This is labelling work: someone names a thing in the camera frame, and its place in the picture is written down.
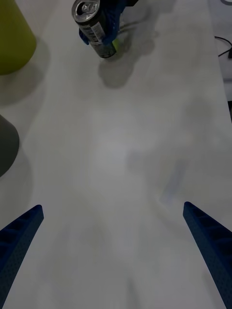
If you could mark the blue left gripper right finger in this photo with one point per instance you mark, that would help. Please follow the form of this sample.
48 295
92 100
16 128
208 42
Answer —
212 243

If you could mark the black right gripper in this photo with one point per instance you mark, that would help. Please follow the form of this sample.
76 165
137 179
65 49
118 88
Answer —
133 2

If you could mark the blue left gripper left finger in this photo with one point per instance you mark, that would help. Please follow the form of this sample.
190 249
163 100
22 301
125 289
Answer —
19 241

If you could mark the black drink can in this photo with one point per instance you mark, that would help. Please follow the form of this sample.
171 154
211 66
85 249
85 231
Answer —
93 29

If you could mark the yellow-green plastic bin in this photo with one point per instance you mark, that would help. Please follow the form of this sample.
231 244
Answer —
13 33

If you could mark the grey plastic bin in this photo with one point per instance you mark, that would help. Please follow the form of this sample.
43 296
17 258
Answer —
7 144

